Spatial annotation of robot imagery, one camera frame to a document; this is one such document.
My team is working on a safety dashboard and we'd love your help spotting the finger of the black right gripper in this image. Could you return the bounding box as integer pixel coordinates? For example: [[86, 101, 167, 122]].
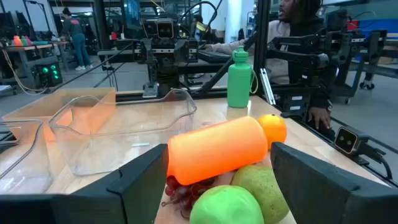
[[132, 40, 146, 63], [188, 39, 200, 62]]

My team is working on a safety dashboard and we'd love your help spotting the orange fruit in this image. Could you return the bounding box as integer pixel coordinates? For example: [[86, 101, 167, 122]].
[[257, 114, 288, 151]]

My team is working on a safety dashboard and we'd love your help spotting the orange plastic bottle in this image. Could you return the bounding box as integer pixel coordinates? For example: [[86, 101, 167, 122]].
[[167, 116, 269, 187]]

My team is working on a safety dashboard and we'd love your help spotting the person's hand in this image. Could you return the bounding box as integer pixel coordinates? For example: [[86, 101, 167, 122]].
[[307, 106, 332, 130]]

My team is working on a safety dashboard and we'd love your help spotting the green pear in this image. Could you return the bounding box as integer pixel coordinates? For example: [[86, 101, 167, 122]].
[[230, 164, 290, 224]]

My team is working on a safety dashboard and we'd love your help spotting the person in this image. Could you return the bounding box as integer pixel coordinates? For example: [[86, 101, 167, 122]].
[[203, 0, 335, 131], [60, 7, 94, 72]]

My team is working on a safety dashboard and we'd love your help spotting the clear plastic bin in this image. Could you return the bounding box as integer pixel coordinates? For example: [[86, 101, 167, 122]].
[[47, 88, 198, 177], [0, 119, 53, 195]]

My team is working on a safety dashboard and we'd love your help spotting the small grey depth camera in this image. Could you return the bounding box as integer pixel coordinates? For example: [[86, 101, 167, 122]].
[[334, 126, 369, 156]]

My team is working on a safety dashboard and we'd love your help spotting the green apple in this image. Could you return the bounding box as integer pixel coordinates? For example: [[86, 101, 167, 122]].
[[189, 185, 265, 224]]

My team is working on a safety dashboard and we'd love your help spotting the red grape bunch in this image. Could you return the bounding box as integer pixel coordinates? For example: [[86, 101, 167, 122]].
[[160, 175, 218, 218]]

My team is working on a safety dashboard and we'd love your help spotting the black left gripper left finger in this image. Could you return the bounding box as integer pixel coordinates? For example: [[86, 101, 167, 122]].
[[0, 143, 169, 224]]

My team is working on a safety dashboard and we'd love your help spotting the black box with green lights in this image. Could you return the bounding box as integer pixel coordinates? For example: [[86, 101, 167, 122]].
[[33, 61, 64, 88]]

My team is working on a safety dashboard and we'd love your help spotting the green plastic bottle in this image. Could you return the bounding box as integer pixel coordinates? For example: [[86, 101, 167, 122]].
[[226, 45, 259, 109]]

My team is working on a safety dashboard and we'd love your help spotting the wooden workbench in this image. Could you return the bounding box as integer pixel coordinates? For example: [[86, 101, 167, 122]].
[[0, 42, 71, 82]]

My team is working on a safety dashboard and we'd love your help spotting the black keyboard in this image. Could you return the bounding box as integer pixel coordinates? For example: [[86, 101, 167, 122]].
[[197, 49, 233, 64]]

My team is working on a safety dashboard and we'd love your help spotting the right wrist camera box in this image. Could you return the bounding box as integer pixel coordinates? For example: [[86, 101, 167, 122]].
[[154, 18, 175, 40]]

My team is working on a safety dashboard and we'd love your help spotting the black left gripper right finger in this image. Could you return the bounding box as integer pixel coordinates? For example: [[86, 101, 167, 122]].
[[270, 142, 398, 224]]

